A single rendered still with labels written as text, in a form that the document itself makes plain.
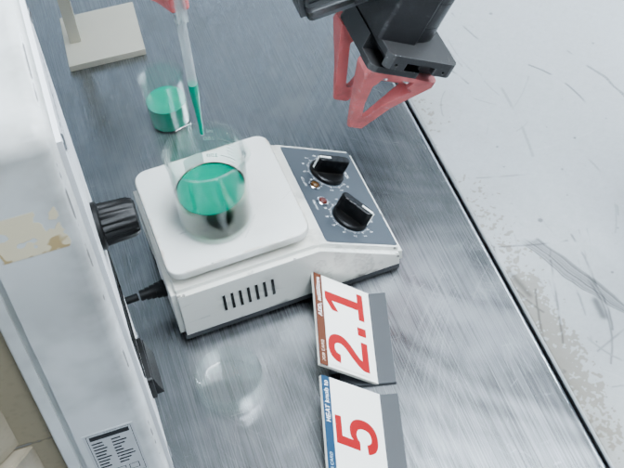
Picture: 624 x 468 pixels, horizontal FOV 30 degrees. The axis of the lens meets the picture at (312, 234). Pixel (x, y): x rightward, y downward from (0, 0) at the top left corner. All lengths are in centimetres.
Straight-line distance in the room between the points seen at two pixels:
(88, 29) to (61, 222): 95
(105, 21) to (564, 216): 53
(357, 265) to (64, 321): 64
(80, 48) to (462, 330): 52
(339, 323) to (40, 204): 65
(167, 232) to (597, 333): 36
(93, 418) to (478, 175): 73
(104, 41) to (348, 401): 52
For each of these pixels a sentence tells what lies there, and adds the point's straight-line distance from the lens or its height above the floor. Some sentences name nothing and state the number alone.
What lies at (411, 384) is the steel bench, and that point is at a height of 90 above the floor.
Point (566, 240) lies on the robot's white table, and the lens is 104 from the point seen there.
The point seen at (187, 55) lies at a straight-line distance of 82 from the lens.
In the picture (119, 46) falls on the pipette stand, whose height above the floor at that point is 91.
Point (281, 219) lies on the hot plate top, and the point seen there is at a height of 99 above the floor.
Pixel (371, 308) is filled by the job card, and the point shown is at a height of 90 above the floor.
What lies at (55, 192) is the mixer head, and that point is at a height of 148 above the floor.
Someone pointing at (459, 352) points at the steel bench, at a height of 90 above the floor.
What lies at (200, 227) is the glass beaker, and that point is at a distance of 92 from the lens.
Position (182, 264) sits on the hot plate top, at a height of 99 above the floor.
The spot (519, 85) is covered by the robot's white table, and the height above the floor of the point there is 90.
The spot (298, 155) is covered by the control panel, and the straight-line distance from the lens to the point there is 103.
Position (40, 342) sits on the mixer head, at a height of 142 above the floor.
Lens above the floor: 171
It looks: 51 degrees down
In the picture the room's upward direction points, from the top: 6 degrees counter-clockwise
